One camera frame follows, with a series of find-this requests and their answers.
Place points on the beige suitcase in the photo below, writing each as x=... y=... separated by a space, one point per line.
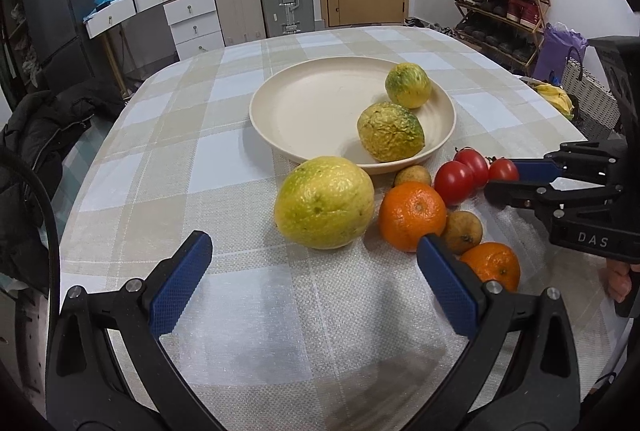
x=237 y=1

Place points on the cream round plate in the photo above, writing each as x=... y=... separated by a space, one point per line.
x=310 y=111

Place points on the beige checked tablecloth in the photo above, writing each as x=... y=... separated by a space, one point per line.
x=200 y=161

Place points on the large smooth yellow citrus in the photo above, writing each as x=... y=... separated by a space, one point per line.
x=325 y=203

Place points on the dark grey fridge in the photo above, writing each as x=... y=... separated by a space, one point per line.
x=60 y=11

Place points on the person's right hand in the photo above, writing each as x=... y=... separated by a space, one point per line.
x=620 y=281

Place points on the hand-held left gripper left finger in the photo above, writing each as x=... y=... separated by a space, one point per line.
x=180 y=283

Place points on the white woven basket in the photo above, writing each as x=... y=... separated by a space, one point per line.
x=592 y=103

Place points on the red tomato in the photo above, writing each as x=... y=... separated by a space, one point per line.
x=502 y=170
x=452 y=183
x=477 y=163

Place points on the yellow bananas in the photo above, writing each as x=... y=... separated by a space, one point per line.
x=552 y=98

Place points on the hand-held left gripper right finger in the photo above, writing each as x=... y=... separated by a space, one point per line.
x=447 y=286

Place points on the pairs of floor shoes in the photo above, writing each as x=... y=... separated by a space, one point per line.
x=425 y=25

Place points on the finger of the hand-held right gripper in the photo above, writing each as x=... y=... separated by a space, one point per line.
x=535 y=168
x=515 y=195

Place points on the orange mandarin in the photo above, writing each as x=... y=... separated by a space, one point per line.
x=412 y=216
x=495 y=263

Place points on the small wrinkled yellow-green citrus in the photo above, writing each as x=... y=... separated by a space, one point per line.
x=407 y=86

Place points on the purple bag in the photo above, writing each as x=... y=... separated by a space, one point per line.
x=557 y=51

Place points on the big wrinkled yellow-green citrus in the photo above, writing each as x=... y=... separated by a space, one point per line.
x=390 y=131

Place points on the brown longan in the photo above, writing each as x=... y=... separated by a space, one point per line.
x=412 y=176
x=462 y=231

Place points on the black jacket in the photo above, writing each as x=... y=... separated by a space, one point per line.
x=35 y=161

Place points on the white drawer desk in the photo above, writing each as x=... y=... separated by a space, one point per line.
x=190 y=18

